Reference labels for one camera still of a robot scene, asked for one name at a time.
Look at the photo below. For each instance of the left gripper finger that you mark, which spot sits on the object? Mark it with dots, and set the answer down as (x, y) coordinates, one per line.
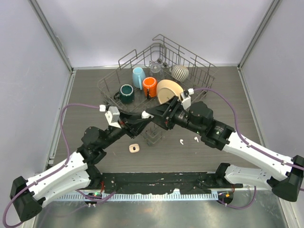
(128, 117)
(135, 127)

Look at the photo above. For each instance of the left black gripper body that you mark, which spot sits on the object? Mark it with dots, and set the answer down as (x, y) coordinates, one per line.
(125, 127)

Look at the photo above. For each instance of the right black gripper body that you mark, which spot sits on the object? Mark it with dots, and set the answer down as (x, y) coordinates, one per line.
(177, 116)

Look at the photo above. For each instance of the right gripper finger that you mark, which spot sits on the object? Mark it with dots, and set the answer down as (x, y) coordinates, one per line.
(163, 122)
(163, 109)

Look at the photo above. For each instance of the white earbud charging case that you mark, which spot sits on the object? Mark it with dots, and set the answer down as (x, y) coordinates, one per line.
(146, 115)

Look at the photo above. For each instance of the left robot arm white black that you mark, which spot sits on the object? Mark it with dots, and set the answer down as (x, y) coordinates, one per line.
(29, 196)

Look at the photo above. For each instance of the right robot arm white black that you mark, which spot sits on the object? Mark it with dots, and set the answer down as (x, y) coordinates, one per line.
(281, 174)

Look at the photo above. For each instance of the beige plate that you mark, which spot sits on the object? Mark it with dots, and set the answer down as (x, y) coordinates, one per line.
(166, 89)

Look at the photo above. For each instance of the dark green mug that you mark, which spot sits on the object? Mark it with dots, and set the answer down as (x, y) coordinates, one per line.
(125, 94)

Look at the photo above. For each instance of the orange mug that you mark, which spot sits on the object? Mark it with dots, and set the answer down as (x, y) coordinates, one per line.
(150, 87)

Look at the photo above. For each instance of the striped ceramic mug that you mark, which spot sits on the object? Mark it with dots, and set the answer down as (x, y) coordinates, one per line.
(179, 72)

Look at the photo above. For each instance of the clear glass cup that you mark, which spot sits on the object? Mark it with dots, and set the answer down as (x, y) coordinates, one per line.
(156, 71)

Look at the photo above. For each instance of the light blue mug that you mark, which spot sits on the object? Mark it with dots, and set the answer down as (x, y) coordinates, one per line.
(138, 76)

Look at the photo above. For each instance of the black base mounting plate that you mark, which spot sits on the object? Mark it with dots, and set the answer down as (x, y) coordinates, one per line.
(159, 183)

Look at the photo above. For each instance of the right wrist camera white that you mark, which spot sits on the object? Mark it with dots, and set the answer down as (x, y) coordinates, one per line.
(186, 98)

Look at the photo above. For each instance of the grey wire dish rack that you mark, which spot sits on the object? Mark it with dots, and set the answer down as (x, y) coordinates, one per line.
(156, 60)

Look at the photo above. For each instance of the white slotted cable duct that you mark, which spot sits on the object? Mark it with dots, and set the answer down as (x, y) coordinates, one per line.
(175, 196)

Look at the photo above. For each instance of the aluminium frame post left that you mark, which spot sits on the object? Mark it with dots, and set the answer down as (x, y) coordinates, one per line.
(50, 32)

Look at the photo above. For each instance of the aluminium frame post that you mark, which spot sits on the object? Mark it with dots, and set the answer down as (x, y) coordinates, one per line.
(260, 30)
(50, 32)

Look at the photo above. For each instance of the aluminium frame post right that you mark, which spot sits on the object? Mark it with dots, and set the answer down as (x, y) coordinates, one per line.
(260, 30)

